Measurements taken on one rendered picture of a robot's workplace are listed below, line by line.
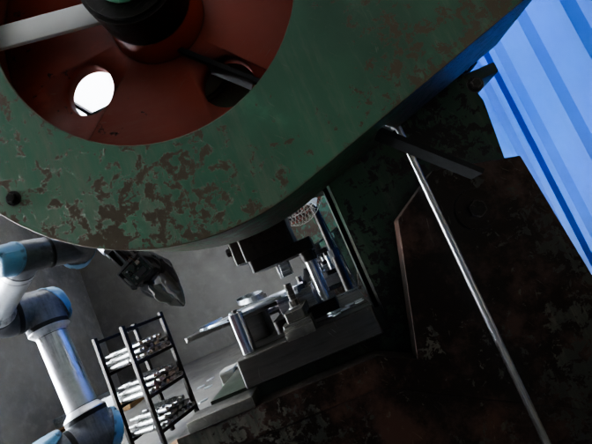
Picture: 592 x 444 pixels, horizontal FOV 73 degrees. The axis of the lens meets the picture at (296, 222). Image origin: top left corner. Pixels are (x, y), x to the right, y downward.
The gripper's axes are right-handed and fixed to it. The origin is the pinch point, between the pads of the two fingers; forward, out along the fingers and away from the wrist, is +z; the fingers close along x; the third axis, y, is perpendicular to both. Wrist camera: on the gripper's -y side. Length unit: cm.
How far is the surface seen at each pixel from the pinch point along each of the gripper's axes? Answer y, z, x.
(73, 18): 35, -38, 32
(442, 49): 39, 11, 64
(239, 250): -4.2, 1.6, 17.9
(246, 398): 17.4, 25.2, 0.4
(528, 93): -66, 37, 138
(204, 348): -679, -31, -238
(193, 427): 17.1, 21.3, -10.5
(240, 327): 9.7, 15.0, 7.5
